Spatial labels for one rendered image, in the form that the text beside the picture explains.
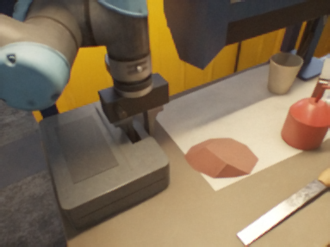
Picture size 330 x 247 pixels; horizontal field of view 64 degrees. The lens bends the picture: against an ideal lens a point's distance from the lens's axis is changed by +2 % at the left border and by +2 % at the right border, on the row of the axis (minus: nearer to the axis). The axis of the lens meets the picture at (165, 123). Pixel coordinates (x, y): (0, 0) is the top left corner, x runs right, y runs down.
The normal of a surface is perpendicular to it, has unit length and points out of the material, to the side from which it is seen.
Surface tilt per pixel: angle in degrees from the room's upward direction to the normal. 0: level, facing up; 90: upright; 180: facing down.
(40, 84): 90
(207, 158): 40
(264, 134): 0
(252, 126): 0
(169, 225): 0
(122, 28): 90
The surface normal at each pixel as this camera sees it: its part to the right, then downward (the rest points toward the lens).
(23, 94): 0.08, 0.66
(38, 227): -0.04, -0.75
